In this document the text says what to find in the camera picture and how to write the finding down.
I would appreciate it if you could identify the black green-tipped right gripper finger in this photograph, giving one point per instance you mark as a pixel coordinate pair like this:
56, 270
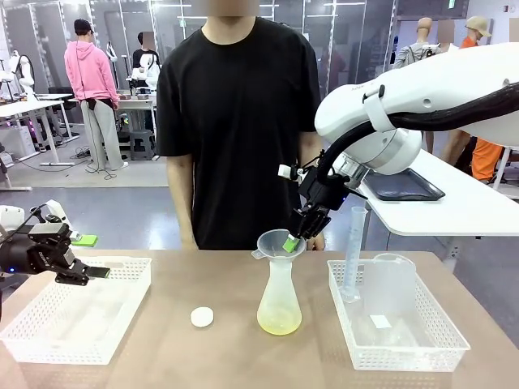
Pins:
302, 221
319, 225

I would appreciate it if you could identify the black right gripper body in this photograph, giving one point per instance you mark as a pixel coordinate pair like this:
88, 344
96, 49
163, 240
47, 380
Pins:
320, 190

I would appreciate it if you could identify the black green-tipped left gripper finger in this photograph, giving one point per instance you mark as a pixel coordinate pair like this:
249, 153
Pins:
73, 275
48, 233

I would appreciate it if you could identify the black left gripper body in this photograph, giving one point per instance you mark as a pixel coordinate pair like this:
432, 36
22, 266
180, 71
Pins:
24, 255

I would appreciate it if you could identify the translucent plastic funnel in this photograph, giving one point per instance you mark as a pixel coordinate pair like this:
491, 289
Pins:
269, 243

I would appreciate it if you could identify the translucent plastic graduated cylinder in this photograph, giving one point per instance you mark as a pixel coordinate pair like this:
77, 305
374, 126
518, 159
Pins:
353, 251

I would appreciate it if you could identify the translucent plastic conical flask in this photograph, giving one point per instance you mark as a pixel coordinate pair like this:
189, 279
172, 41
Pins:
280, 308

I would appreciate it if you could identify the clear plastic beaker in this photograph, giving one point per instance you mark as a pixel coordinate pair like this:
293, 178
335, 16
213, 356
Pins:
389, 287

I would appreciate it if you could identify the white round flask cap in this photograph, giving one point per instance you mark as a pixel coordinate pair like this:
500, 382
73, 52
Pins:
202, 317

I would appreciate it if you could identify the white perforated basket with label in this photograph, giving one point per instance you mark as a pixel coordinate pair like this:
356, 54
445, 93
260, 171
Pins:
405, 352

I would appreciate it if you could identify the person's left forearm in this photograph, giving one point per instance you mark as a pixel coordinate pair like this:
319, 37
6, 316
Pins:
310, 146

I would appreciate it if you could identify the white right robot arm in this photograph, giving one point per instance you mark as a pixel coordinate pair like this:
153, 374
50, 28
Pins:
425, 81

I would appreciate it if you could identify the person's right forearm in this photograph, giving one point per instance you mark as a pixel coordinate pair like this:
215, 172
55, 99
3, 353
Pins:
180, 194

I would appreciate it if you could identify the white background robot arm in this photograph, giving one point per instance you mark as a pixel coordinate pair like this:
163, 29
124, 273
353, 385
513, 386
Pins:
26, 73

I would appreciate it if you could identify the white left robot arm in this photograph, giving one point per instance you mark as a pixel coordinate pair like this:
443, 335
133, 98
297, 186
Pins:
10, 219

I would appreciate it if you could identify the person's left hand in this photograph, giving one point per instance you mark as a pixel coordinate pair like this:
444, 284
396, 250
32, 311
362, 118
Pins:
317, 243

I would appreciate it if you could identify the person's right hand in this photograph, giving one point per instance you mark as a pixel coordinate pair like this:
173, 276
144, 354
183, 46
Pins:
190, 244

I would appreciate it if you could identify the white perforated plastic basket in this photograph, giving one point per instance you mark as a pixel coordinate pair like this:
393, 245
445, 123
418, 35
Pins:
73, 316

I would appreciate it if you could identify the black flat tray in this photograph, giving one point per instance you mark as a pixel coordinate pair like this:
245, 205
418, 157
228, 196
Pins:
405, 188

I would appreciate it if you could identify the white paper label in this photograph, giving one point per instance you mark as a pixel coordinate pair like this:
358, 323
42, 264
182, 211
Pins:
380, 321

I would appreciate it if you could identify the person in black t-shirt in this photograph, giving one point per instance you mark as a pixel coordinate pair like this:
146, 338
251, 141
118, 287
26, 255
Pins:
239, 101

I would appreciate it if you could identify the grey plastic step stool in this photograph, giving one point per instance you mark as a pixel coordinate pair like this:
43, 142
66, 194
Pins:
142, 144

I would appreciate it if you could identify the white background desk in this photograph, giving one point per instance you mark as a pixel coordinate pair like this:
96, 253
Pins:
24, 106

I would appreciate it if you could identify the white desk with boxes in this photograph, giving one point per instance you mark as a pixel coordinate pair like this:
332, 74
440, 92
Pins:
138, 103

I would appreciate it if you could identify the mannequin in grey shirt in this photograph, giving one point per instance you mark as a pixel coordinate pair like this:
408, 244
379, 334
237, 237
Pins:
415, 52

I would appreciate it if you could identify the person in pink hoodie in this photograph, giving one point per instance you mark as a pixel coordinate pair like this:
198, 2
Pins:
87, 69

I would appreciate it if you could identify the mannequin with orange trousers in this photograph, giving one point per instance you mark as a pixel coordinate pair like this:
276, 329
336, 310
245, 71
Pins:
486, 158

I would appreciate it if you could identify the background person with dark hair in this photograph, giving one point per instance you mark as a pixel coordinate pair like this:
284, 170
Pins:
146, 61

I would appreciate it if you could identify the figure in blue floral dress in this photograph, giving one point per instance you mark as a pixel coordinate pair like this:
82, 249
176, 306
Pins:
446, 32

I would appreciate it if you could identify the mannequin in orange with cap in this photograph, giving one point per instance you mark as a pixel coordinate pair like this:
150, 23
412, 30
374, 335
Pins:
478, 28

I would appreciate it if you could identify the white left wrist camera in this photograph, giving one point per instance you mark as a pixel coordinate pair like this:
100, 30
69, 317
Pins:
57, 212

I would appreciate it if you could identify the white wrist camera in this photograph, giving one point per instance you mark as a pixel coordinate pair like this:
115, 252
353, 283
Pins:
57, 212
286, 171

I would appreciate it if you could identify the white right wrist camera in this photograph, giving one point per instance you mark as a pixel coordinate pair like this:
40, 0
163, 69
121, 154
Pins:
286, 171

